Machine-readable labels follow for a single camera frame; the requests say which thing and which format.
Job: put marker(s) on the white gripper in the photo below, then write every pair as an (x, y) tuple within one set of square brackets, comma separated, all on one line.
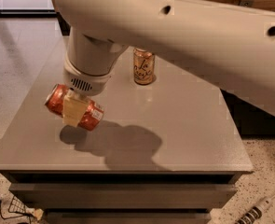
[(88, 82)]

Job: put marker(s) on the red coke can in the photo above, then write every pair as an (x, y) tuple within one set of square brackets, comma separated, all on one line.
[(92, 116)]

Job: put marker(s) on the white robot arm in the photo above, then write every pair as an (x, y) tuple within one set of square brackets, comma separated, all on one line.
[(231, 47)]

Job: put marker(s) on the orange LaCroix can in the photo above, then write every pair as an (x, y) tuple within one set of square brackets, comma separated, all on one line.
[(143, 66)]

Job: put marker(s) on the grey drawer cabinet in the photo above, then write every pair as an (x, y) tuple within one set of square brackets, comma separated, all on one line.
[(167, 153)]

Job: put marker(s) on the white power strip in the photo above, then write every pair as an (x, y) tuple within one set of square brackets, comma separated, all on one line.
[(257, 211)]

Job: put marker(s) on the right metal bracket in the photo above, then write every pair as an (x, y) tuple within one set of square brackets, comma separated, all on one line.
[(246, 3)]

